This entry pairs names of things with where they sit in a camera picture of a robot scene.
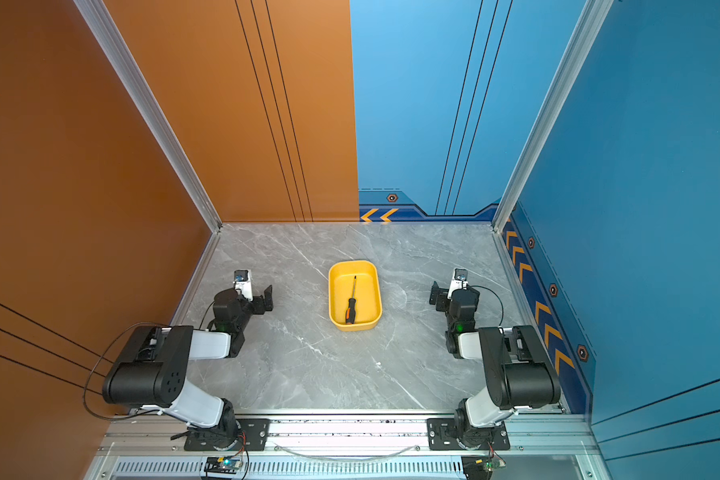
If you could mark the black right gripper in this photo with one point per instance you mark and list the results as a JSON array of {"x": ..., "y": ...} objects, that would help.
[{"x": 441, "y": 306}]

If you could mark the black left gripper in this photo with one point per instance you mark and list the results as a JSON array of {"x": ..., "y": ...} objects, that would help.
[{"x": 257, "y": 302}]

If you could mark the black orange screwdriver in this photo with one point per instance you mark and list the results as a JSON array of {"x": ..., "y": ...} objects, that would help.
[{"x": 350, "y": 313}]

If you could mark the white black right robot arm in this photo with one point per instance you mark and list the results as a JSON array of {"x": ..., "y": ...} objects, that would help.
[{"x": 518, "y": 373}]

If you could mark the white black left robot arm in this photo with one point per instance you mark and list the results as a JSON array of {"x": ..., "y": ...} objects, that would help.
[{"x": 151, "y": 373}]

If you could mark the yellow plastic bin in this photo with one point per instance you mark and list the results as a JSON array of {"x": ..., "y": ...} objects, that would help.
[{"x": 369, "y": 303}]

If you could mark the left green circuit board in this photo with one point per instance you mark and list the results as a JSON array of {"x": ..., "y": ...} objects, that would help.
[{"x": 223, "y": 467}]

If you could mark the right circuit board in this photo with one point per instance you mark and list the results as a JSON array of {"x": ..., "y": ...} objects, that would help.
[{"x": 481, "y": 467}]

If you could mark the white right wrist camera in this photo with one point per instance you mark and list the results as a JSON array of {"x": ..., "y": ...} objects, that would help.
[{"x": 458, "y": 281}]

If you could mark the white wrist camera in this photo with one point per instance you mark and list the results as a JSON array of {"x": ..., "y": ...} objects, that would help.
[
  {"x": 242, "y": 283},
  {"x": 458, "y": 281}
]

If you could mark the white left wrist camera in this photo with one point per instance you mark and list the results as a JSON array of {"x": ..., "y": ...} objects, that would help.
[{"x": 242, "y": 283}]

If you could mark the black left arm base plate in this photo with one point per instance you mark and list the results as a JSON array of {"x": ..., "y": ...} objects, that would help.
[{"x": 250, "y": 434}]

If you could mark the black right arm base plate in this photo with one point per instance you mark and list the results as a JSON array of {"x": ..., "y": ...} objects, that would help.
[{"x": 444, "y": 434}]

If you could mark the aluminium front rail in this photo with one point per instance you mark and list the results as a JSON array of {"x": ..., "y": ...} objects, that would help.
[{"x": 353, "y": 445}]

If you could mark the aluminium corner post left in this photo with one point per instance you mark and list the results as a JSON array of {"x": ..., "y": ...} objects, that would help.
[{"x": 105, "y": 31}]

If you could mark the aluminium corner post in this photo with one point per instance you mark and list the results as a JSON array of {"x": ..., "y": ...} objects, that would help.
[
  {"x": 105, "y": 31},
  {"x": 586, "y": 30}
]

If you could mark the aluminium corner post right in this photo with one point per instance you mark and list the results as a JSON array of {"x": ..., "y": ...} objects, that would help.
[{"x": 586, "y": 30}]

